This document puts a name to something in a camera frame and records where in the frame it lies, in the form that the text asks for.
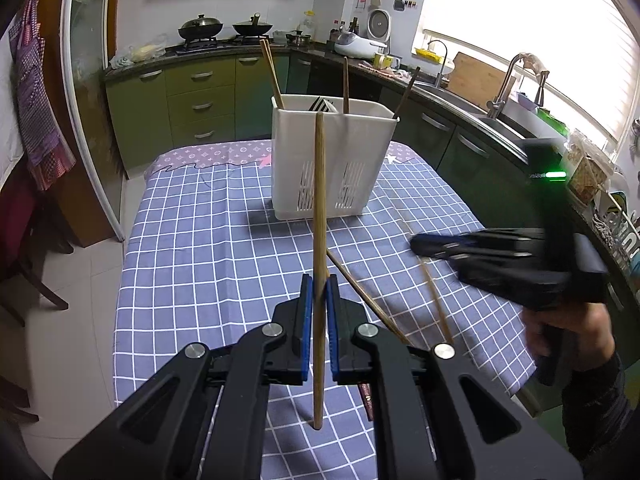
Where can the white plastic utensil holder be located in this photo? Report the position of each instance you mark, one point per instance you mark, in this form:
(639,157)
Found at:
(356,144)

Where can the dark brown chopstick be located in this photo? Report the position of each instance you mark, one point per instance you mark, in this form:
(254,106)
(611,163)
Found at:
(345,85)

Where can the purple checkered apron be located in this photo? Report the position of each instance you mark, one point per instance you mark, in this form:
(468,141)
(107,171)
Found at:
(48,155)

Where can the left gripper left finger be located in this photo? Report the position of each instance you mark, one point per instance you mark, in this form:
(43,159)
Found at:
(203,414)

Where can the purple patterned under cloth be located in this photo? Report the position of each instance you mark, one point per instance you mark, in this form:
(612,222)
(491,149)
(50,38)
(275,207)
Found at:
(263,152)

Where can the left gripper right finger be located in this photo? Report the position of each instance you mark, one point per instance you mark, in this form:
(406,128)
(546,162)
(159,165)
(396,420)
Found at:
(435,415)

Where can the small steel pot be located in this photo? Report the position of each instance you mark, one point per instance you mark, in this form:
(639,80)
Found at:
(297,38)

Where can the black frying pan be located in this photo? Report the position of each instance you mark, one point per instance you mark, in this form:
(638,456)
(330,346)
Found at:
(254,27)

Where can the chrome sink faucet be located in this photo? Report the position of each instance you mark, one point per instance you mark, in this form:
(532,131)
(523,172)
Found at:
(530,62)

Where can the green kitchen cabinets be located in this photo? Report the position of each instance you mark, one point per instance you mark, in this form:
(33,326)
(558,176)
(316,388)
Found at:
(213,97)

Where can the stainless steel sink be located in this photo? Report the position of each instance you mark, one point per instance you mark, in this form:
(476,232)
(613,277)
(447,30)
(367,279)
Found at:
(463,108)

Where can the person's right hand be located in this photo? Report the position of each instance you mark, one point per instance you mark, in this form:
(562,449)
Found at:
(590,324)

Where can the white rice cooker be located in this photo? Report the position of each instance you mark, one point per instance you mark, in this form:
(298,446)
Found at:
(354,46)

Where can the light wooden chopstick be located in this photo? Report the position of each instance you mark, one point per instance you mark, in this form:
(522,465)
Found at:
(320,274)

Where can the black wok with lid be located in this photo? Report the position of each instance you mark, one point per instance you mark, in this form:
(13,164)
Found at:
(200,28)

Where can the yellow mug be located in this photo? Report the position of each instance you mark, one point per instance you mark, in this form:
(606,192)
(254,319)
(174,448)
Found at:
(386,62)

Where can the dark wooden chair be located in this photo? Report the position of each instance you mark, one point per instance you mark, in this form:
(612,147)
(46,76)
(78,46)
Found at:
(19,205)

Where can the wooden cutting board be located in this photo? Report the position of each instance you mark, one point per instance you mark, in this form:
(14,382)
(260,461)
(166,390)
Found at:
(475,80)

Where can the blue checkered tablecloth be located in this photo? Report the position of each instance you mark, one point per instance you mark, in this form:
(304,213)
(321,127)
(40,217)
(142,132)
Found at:
(207,261)

